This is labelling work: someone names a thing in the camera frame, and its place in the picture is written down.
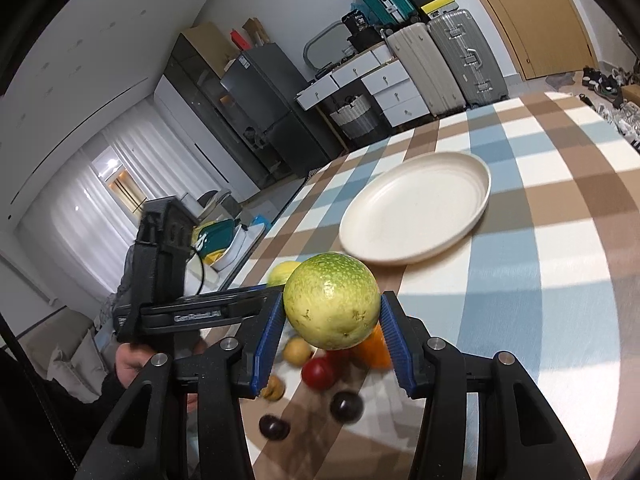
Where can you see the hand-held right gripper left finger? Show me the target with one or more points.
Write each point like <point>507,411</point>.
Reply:
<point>265,345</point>

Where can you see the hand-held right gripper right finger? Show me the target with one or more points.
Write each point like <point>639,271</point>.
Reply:
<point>395,345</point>

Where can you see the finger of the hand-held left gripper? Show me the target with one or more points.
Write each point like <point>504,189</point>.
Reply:
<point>250,306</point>

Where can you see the orange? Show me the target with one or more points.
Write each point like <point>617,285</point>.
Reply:
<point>377,352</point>

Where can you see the green guava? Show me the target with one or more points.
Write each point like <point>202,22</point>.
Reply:
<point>330,300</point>
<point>281,274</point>

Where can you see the dark purple plum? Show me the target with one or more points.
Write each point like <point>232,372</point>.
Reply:
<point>274,427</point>
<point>345,406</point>

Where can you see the cream round plate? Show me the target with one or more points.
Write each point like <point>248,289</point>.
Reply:
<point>415,205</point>

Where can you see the person's left forearm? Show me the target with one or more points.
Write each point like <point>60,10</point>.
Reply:
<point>55,425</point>

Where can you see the person's left hand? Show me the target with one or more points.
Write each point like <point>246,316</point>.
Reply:
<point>127,362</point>

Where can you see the small yellow fruit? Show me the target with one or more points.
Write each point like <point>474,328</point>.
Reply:
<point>296,351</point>

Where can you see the small brown fruit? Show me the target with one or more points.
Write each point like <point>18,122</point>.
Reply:
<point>275,390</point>

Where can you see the red tomato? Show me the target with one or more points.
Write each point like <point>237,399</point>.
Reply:
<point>340,354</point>
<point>317,372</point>

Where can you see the green yellow bag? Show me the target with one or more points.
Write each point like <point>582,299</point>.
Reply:
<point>215,240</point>

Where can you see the white curtains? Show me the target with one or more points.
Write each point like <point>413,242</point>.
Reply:
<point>75,200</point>

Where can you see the beige sofa cushions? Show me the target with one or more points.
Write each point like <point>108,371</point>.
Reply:
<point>65,355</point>

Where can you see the dark glass cabinet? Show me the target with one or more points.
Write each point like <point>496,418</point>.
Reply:
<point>200,90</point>

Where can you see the grey refrigerator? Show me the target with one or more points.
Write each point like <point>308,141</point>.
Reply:
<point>270,100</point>

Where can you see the woven laundry basket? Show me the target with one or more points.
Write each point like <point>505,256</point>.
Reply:
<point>355,117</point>

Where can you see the large cardboard box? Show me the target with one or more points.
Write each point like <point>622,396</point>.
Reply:
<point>210,42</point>

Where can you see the white desk with drawers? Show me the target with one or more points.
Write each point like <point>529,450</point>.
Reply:
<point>340,77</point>

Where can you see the white drawer cabinet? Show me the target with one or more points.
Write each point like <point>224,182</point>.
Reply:
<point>397,95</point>

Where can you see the beige suitcase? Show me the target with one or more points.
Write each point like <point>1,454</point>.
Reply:
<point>425,67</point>

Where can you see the silver suitcase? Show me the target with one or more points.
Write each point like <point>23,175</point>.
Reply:
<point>467,57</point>

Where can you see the black bag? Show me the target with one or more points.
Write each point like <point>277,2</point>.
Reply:
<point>360,27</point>

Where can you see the pile of shoes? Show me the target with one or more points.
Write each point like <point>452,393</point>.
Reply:
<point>612,90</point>

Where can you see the yellow black box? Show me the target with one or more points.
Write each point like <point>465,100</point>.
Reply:
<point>440,4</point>

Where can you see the wooden door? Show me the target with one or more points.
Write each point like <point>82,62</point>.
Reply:
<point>540,10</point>

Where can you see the curved metal frame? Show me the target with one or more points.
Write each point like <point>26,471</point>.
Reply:
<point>325,47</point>

